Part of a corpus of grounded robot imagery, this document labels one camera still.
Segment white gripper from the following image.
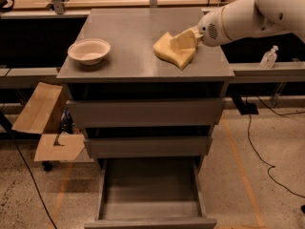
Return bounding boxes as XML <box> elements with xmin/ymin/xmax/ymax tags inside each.
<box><xmin>170</xmin><ymin>8</ymin><xmax>229</xmax><ymax>50</ymax></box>

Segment yellow sponge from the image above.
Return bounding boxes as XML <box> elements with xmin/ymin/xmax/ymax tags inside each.
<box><xmin>152</xmin><ymin>32</ymin><xmax>196</xmax><ymax>70</ymax></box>

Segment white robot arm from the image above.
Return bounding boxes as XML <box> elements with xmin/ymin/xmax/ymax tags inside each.
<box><xmin>170</xmin><ymin>0</ymin><xmax>305</xmax><ymax>50</ymax></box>

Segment grey top drawer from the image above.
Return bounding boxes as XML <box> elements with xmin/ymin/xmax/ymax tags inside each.
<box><xmin>67</xmin><ymin>98</ymin><xmax>223</xmax><ymax>128</ymax></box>

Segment grey middle drawer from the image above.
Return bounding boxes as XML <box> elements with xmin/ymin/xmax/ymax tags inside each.
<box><xmin>84</xmin><ymin>136</ymin><xmax>212</xmax><ymax>158</ymax></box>

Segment grey open bottom drawer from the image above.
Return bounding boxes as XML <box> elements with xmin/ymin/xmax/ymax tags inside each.
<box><xmin>84</xmin><ymin>156</ymin><xmax>216</xmax><ymax>229</ymax></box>

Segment clear sanitizer bottle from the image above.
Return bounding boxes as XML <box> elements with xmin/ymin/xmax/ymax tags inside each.
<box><xmin>260</xmin><ymin>45</ymin><xmax>278</xmax><ymax>69</ymax></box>

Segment white paper bowl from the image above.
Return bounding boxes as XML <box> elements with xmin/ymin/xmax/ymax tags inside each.
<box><xmin>68</xmin><ymin>38</ymin><xmax>111</xmax><ymax>65</ymax></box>

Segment blue snack bag in box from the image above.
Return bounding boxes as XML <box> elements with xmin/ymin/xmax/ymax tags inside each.
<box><xmin>59</xmin><ymin>109</ymin><xmax>73</xmax><ymax>134</ymax></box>

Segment open cardboard box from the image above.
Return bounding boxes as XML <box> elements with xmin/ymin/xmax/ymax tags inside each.
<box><xmin>12</xmin><ymin>82</ymin><xmax>84</xmax><ymax>161</ymax></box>

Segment black headphones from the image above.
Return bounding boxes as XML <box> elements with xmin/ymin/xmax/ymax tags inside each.
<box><xmin>0</xmin><ymin>0</ymin><xmax>15</xmax><ymax>12</ymax></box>

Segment black floor cable right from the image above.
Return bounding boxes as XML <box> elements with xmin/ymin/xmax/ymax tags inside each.
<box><xmin>246</xmin><ymin>96</ymin><xmax>305</xmax><ymax>199</ymax></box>

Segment black floor cable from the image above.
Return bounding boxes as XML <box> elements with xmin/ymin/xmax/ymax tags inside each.
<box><xmin>0</xmin><ymin>112</ymin><xmax>58</xmax><ymax>229</ymax></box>
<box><xmin>246</xmin><ymin>96</ymin><xmax>305</xmax><ymax>199</ymax></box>

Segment grey metal rail shelf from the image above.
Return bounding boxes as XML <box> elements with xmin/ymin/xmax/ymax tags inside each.
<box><xmin>0</xmin><ymin>62</ymin><xmax>305</xmax><ymax>89</ymax></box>

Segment black floor cable left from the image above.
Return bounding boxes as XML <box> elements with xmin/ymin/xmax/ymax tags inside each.
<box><xmin>0</xmin><ymin>112</ymin><xmax>58</xmax><ymax>229</ymax></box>

